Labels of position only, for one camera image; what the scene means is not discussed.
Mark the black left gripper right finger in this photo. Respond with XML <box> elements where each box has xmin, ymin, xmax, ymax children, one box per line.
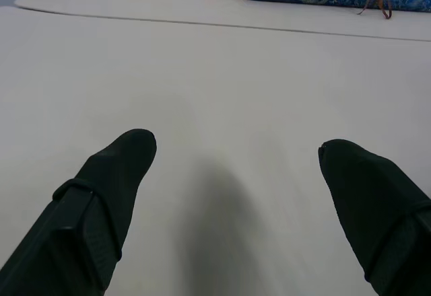
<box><xmin>317</xmin><ymin>138</ymin><xmax>431</xmax><ymax>296</ymax></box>

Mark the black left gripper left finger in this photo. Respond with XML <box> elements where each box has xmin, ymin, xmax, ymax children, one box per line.
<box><xmin>0</xmin><ymin>128</ymin><xmax>158</xmax><ymax>296</ymax></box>

